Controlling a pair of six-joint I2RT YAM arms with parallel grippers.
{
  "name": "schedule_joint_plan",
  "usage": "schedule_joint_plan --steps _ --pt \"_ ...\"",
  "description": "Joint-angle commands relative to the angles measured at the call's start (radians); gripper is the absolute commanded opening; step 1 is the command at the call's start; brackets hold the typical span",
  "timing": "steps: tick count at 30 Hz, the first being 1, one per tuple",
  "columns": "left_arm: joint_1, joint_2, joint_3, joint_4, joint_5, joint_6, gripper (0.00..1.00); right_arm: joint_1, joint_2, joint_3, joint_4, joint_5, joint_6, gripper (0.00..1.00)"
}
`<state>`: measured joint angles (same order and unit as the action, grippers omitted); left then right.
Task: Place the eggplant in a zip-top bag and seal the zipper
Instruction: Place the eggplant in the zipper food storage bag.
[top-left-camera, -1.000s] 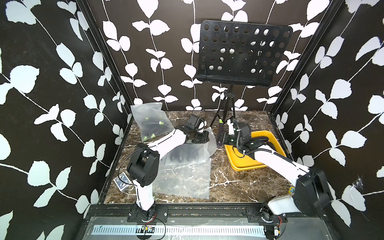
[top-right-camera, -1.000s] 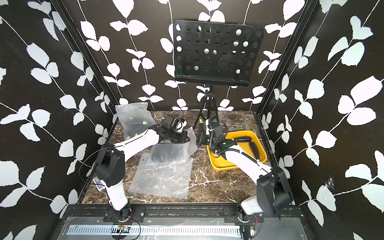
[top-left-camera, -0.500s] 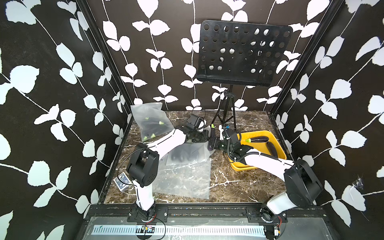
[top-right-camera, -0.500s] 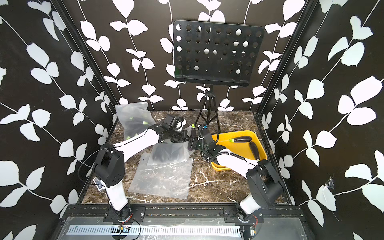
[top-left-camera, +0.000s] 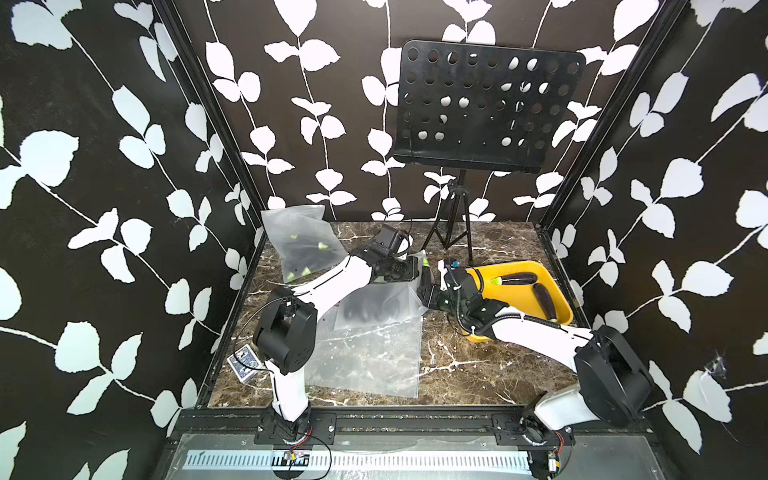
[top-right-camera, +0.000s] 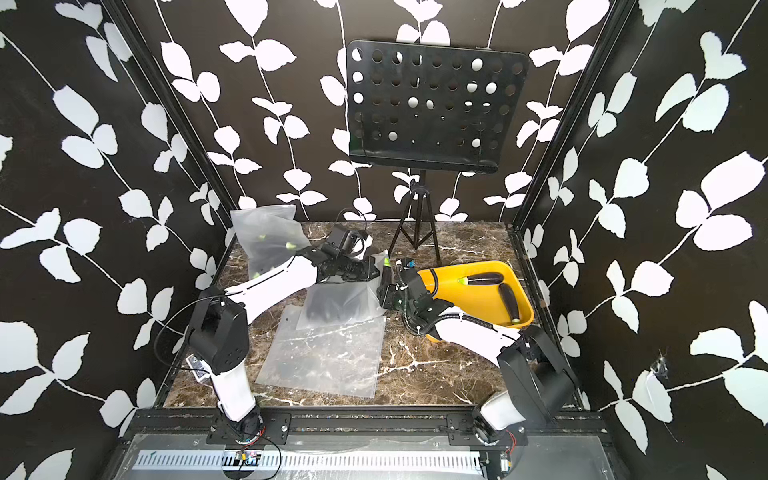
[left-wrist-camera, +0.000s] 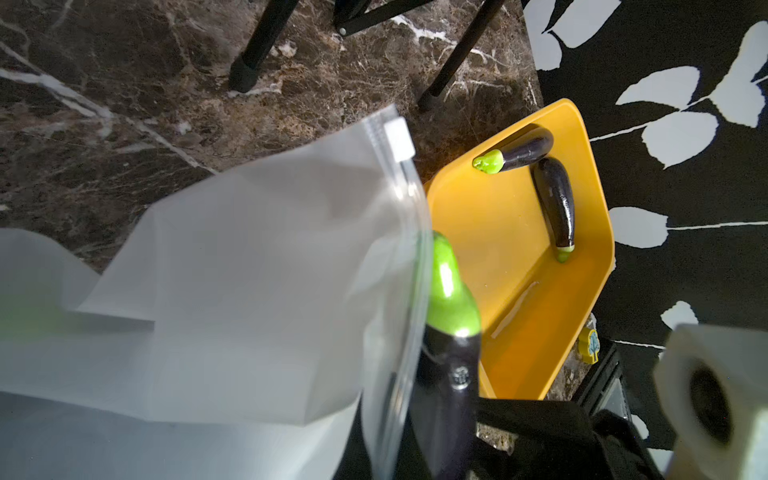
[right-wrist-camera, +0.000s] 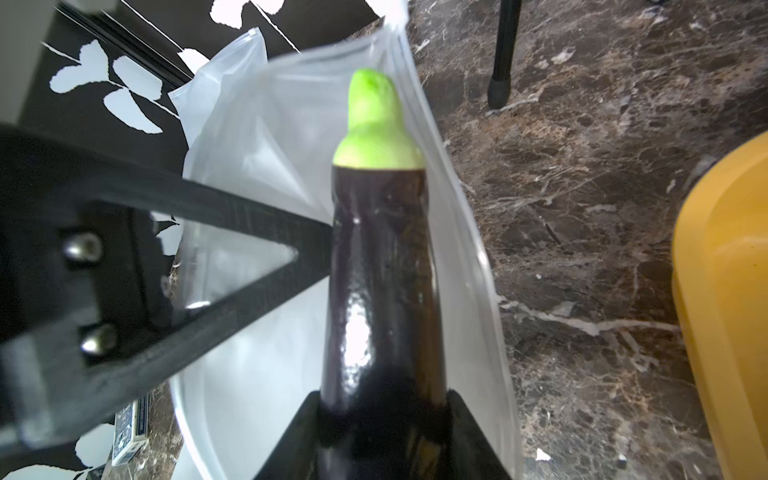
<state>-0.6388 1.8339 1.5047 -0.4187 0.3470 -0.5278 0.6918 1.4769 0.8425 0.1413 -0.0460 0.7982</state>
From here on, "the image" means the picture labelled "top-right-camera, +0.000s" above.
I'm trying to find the clear zip-top bag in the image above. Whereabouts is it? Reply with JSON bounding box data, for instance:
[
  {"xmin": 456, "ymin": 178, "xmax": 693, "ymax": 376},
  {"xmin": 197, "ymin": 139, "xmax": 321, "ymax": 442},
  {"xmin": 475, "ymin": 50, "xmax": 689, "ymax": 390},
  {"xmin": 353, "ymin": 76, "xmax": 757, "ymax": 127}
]
[
  {"xmin": 230, "ymin": 204, "xmax": 310, "ymax": 278},
  {"xmin": 297, "ymin": 254, "xmax": 385, "ymax": 330}
]

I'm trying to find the clear zip-top bag top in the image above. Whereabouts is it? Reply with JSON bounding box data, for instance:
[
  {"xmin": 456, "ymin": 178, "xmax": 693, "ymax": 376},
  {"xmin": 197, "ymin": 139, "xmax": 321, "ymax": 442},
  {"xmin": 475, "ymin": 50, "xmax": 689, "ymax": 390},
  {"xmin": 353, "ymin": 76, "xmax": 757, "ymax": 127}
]
[{"xmin": 230, "ymin": 204, "xmax": 310, "ymax": 278}]

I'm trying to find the stack of clear zip-top bags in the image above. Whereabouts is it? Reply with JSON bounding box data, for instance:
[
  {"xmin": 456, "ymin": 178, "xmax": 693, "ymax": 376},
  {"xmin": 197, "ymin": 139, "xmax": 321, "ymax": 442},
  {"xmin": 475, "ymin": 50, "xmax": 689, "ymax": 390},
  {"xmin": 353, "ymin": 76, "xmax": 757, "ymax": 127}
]
[{"xmin": 256, "ymin": 305, "xmax": 386, "ymax": 398}]

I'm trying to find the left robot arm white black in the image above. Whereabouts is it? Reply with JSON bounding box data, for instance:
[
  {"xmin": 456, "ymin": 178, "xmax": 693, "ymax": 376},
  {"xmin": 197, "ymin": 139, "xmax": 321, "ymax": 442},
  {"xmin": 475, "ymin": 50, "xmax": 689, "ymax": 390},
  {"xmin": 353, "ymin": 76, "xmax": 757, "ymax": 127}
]
[{"xmin": 186, "ymin": 246, "xmax": 381, "ymax": 423}]

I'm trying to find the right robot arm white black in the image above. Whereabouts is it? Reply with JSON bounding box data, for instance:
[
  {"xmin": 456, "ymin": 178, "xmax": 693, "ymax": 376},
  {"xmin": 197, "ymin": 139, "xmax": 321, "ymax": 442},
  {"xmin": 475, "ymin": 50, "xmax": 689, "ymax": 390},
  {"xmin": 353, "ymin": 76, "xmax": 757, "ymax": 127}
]
[{"xmin": 377, "ymin": 261, "xmax": 577, "ymax": 444}]

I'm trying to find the yellow plastic tray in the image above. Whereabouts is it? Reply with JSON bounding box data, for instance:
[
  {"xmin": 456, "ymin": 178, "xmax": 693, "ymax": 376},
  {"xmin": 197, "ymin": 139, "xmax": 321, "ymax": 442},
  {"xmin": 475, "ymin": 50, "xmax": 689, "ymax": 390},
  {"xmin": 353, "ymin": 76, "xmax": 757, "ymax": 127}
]
[{"xmin": 418, "ymin": 261, "xmax": 535, "ymax": 329}]

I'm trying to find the small printed card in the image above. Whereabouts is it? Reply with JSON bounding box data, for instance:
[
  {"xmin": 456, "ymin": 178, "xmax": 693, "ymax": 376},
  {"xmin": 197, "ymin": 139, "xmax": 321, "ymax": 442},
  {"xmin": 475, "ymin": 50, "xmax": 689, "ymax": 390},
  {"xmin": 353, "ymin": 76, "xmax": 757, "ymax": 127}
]
[{"xmin": 185, "ymin": 354, "xmax": 210, "ymax": 382}]

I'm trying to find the black perforated music stand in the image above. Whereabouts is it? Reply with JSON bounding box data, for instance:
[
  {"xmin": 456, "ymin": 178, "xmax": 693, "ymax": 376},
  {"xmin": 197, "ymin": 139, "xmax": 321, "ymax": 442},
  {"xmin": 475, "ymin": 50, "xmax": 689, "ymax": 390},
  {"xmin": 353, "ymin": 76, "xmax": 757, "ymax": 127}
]
[{"xmin": 347, "ymin": 40, "xmax": 529, "ymax": 248}]

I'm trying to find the white perforated strip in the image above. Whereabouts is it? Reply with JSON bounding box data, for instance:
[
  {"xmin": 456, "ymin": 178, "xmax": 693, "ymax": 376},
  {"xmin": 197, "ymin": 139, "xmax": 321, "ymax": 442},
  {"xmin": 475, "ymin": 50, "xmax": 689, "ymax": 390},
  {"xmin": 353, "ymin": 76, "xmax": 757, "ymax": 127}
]
[{"xmin": 130, "ymin": 450, "xmax": 482, "ymax": 474}]

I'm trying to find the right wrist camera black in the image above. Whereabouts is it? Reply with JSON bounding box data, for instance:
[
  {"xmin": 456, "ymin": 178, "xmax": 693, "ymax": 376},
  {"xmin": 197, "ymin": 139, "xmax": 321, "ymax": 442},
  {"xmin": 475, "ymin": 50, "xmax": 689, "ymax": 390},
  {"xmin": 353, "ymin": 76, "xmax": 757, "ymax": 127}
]
[{"xmin": 394, "ymin": 257, "xmax": 418, "ymax": 282}]

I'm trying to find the black front mounting rail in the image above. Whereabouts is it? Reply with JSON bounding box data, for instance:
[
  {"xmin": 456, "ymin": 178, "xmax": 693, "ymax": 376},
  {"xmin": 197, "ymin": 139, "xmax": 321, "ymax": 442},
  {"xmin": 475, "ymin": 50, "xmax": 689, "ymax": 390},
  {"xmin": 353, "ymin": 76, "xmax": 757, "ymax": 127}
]
[{"xmin": 126, "ymin": 405, "xmax": 612, "ymax": 448}]

